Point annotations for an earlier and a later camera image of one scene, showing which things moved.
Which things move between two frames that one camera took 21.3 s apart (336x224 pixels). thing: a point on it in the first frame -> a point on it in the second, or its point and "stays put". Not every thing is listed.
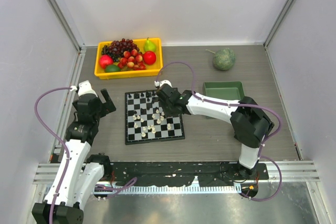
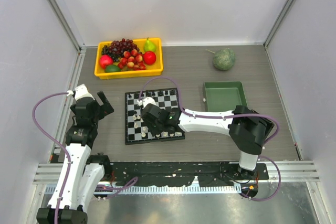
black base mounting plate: (179, 173) stays put
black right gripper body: (167, 108) -> (154, 128)
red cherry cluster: (132, 59) stays put
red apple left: (105, 60) stays put
